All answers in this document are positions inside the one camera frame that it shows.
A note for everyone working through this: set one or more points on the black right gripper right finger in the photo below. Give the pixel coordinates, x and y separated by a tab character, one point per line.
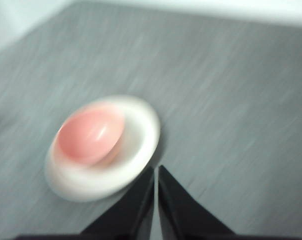
181	215

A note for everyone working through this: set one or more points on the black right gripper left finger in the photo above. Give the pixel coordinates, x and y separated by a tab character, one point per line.
131	215

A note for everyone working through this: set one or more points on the red ribbed bowl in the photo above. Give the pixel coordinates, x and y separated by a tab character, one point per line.
91	135

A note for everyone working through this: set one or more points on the white round plate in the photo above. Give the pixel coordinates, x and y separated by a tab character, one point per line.
141	125

